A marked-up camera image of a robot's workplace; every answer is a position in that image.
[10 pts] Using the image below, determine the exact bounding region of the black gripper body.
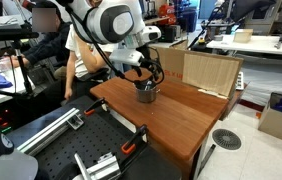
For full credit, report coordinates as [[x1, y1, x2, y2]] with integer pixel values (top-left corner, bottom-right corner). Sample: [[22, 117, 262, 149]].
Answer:
[[132, 64, 159, 85]]

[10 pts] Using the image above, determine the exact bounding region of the small steel pot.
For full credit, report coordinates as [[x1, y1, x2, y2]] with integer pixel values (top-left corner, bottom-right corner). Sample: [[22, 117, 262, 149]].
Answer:
[[133, 80, 161, 104]]

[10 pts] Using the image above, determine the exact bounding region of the black chair armrest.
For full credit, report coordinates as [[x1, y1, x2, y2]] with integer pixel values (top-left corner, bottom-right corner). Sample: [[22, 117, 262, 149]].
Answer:
[[75, 67, 110, 83]]

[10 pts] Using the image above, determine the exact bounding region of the black clamp with orange grip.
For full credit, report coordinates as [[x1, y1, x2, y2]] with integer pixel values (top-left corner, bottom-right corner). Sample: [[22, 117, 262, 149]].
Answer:
[[83, 97, 110, 117], [120, 124, 149, 164]]

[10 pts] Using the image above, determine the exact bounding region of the cardboard panel box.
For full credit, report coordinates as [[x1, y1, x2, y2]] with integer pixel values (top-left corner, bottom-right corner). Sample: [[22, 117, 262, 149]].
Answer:
[[182, 52, 245, 100]]

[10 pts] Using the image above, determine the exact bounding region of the person in white t-shirt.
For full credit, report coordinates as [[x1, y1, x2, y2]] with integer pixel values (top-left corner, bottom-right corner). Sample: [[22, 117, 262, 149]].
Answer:
[[63, 23, 116, 102]]

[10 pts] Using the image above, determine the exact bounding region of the black perforated breadboard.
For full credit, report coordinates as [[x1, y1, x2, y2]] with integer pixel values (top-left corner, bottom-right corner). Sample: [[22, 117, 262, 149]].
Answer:
[[34, 99, 149, 180]]

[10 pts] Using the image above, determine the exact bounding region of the black metal bar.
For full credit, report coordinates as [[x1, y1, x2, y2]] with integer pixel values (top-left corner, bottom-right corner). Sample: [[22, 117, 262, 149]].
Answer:
[[197, 143, 217, 178]]

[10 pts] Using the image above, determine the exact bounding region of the round floor drain grille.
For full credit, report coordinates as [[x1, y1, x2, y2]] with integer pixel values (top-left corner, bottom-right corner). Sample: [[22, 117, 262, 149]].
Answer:
[[211, 128, 243, 151]]

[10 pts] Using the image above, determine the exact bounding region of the small wooden box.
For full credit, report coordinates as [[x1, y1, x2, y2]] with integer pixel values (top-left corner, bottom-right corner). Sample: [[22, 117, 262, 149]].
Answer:
[[232, 28, 254, 44]]

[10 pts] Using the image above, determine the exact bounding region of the person in dark jacket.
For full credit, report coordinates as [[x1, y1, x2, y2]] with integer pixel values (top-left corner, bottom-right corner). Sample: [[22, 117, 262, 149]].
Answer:
[[10, 1, 73, 70]]

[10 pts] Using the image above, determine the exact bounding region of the white table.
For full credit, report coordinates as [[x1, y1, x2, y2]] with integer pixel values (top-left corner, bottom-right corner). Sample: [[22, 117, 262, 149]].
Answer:
[[206, 34, 282, 58]]

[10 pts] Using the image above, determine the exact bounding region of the black tripod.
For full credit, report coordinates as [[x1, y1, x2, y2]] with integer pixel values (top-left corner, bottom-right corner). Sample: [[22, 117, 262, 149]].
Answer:
[[0, 39, 37, 101]]

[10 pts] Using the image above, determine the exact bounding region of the cardboard box on floor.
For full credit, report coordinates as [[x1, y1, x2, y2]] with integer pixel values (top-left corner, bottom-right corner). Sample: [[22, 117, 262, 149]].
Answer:
[[257, 91, 282, 147]]

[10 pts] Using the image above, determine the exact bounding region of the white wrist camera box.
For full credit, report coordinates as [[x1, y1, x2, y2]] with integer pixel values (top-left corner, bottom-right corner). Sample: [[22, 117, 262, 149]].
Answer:
[[109, 49, 145, 67]]

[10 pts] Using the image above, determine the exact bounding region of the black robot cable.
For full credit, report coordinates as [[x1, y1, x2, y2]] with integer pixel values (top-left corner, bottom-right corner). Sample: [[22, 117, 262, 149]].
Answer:
[[64, 5, 165, 91]]

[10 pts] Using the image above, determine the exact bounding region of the short aluminium extrusion bracket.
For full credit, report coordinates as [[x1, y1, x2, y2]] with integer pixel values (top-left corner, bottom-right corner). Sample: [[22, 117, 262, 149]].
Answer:
[[72, 151, 122, 180]]

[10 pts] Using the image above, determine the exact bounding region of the long aluminium extrusion rail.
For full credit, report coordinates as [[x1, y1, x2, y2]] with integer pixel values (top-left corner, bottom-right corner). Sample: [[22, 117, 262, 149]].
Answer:
[[16, 107, 85, 157]]

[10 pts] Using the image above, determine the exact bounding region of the black camera on tripod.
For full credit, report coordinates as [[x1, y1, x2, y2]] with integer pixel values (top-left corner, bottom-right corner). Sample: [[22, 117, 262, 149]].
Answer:
[[0, 23, 40, 43]]

